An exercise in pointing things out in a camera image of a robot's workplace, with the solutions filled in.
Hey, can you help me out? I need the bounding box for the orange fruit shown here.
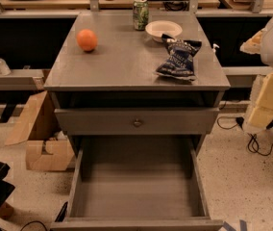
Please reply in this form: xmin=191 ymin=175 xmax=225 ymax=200
xmin=76 ymin=29 xmax=98 ymax=52

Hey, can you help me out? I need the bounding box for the grey drawer cabinet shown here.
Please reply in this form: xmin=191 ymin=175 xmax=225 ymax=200
xmin=45 ymin=11 xmax=230 ymax=150

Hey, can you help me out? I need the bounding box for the small white pump bottle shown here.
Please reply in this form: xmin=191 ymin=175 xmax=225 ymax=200
xmin=212 ymin=43 xmax=220 ymax=53

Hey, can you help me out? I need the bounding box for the white paper bowl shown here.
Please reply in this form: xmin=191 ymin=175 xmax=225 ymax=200
xmin=145 ymin=20 xmax=183 ymax=42

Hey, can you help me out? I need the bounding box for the black floor cable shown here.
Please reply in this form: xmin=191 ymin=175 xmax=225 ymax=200
xmin=216 ymin=115 xmax=273 ymax=157

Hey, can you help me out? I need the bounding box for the closed upper grey drawer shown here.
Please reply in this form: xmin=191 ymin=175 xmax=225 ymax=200
xmin=55 ymin=108 xmax=219 ymax=136

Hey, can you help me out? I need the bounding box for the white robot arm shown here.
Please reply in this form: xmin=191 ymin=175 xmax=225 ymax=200
xmin=240 ymin=17 xmax=273 ymax=134

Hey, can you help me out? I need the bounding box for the open grey drawer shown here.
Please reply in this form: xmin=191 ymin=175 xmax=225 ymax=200
xmin=51 ymin=136 xmax=223 ymax=231

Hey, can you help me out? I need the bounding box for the blue chip bag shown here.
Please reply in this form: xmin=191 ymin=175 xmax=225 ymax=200
xmin=155 ymin=34 xmax=202 ymax=81

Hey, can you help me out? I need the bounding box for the green soda can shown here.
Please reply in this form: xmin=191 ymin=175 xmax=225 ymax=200
xmin=133 ymin=0 xmax=149 ymax=31

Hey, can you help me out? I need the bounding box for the brown cardboard box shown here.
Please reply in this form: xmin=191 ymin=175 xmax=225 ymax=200
xmin=5 ymin=90 xmax=75 ymax=171

